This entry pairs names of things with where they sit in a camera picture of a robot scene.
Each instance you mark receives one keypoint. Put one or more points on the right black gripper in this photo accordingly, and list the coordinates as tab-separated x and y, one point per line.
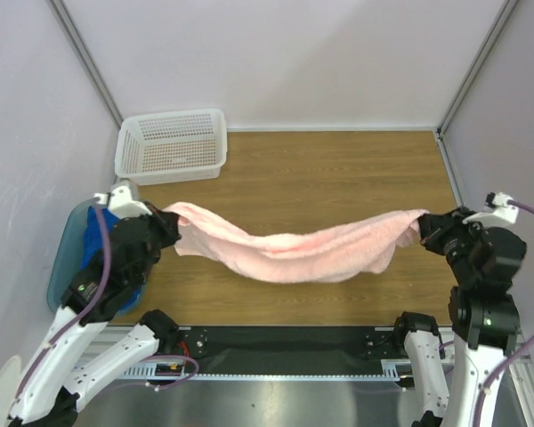
437	229

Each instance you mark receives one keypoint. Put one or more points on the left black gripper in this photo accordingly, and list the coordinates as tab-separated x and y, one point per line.
169	222

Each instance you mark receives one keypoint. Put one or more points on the pink towel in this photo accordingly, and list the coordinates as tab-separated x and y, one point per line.
326	256

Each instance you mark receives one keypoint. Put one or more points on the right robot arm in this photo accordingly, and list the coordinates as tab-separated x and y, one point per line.
484	255

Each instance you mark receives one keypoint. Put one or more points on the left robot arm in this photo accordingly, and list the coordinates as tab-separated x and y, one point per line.
53	390

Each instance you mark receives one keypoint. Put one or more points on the blue towel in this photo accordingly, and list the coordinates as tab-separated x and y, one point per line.
93	243

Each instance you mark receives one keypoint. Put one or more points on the white perforated plastic basket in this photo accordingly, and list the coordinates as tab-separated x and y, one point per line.
169	147

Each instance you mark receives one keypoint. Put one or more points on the blue translucent plastic tub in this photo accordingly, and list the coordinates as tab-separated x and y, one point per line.
68	259

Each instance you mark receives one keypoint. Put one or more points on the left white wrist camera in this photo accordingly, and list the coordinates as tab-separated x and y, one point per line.
122	200

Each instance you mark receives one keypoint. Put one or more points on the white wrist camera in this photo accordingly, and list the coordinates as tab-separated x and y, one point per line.
122	200
500	212

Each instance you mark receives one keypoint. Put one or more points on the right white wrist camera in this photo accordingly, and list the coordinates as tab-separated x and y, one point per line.
500	212

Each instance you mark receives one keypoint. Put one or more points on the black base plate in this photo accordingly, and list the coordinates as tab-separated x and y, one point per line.
303	351

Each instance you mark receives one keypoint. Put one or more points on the slotted aluminium rail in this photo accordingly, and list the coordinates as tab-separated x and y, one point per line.
158	350

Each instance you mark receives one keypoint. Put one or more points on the right aluminium frame post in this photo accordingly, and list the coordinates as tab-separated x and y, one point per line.
489	42

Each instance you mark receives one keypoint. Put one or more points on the aluminium frame post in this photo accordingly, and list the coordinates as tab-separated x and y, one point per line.
77	43
489	42

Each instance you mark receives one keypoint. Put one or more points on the left aluminium frame post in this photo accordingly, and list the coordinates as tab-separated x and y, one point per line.
77	43

